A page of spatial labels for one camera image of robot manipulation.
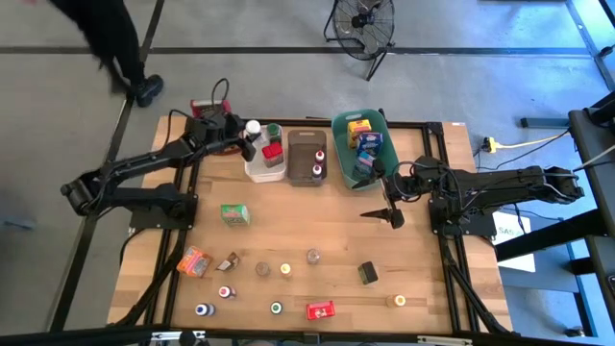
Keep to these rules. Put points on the purple food colouring bottle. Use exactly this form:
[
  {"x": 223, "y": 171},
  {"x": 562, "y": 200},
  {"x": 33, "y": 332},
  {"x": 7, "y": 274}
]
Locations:
[{"x": 316, "y": 170}]

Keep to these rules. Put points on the orange food colouring bottle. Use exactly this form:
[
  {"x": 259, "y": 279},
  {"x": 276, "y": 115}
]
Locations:
[{"x": 396, "y": 301}]

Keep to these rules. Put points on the blue food colouring bottle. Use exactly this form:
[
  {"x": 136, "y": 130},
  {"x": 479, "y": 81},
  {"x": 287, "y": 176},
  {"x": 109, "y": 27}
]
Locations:
[{"x": 205, "y": 310}]

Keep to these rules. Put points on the person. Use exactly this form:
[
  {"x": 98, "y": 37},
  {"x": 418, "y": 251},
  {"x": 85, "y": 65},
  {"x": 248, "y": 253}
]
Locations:
[{"x": 115, "y": 43}]

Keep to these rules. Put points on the yellow food colouring bottle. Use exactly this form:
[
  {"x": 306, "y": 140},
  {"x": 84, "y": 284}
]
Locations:
[{"x": 286, "y": 269}]

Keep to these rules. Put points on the yellow power plug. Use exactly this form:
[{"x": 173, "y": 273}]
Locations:
[{"x": 490, "y": 143}]

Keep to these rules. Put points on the green food colouring bottle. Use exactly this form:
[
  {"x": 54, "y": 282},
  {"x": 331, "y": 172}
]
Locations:
[{"x": 276, "y": 308}]

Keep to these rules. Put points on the blue Rice Krispies box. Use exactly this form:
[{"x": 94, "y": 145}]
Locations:
[{"x": 365, "y": 163}]

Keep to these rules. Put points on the pink food colouring bottle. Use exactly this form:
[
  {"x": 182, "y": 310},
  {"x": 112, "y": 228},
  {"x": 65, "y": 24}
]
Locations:
[{"x": 226, "y": 291}]

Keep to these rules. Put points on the black side desk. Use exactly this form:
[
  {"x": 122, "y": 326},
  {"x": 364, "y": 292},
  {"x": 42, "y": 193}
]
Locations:
[{"x": 593, "y": 144}]

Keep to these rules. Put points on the green lid spice jar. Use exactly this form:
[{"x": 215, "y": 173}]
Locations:
[{"x": 274, "y": 130}]

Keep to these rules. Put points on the black castor wheel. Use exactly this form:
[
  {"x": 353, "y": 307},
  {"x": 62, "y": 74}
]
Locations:
[{"x": 574, "y": 331}]

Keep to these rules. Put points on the orange snack packet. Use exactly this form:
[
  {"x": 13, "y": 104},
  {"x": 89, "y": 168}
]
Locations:
[{"x": 194, "y": 262}]

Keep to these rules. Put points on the dark green tin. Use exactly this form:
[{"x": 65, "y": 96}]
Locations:
[{"x": 368, "y": 273}]

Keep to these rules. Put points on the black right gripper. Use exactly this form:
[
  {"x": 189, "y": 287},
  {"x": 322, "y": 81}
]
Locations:
[{"x": 408, "y": 185}]

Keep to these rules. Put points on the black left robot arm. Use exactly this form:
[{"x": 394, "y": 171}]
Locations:
[{"x": 144, "y": 161}]

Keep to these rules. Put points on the grey floor object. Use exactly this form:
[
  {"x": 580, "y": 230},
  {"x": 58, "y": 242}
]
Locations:
[{"x": 21, "y": 223}]

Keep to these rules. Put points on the white plastic bin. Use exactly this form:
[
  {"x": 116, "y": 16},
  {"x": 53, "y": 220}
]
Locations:
[{"x": 262, "y": 173}]

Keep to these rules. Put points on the black crossbar silver brackets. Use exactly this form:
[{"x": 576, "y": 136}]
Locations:
[{"x": 72, "y": 337}]

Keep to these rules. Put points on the green Apple Jacks box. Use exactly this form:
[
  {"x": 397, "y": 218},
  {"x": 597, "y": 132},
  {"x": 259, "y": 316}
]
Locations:
[{"x": 235, "y": 215}]

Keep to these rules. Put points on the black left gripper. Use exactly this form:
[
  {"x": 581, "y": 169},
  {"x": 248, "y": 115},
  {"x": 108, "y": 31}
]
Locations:
[{"x": 223, "y": 130}]

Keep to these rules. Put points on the white paper sheet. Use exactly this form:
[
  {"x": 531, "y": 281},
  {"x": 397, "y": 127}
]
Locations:
[{"x": 516, "y": 250}]

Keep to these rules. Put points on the cork lid glass spice jar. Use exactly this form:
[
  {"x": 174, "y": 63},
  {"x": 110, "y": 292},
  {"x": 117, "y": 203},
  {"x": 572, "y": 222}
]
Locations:
[{"x": 263, "y": 269}]

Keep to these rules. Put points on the red food colouring bottle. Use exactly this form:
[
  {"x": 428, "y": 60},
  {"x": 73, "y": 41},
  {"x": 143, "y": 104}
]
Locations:
[{"x": 319, "y": 156}]

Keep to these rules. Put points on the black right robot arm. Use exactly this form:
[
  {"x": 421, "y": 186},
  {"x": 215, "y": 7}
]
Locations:
[{"x": 504, "y": 182}]

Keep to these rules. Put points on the white lid bagel seasoning jar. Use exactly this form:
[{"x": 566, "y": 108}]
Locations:
[{"x": 252, "y": 127}]

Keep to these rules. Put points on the teal green plastic bin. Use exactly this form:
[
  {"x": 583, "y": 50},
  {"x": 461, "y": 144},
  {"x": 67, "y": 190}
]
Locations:
[{"x": 391, "y": 154}]

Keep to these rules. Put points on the grey metal floor foot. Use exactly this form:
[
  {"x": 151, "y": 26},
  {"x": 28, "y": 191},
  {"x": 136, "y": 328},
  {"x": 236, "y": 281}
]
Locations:
[{"x": 543, "y": 123}]

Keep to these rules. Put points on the red lid spice container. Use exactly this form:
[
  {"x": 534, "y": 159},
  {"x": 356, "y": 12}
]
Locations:
[{"x": 273, "y": 154}]

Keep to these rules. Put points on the red Froot Loops box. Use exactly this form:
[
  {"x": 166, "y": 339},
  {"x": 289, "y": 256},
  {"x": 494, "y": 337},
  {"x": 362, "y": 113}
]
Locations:
[{"x": 320, "y": 310}]

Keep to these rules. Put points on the small brown packet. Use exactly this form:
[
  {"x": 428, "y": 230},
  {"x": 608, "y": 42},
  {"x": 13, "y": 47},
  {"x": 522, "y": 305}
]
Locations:
[{"x": 228, "y": 262}]

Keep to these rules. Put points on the yellow Corn Pops box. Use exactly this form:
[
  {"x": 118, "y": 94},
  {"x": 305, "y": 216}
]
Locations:
[{"x": 359, "y": 129}]

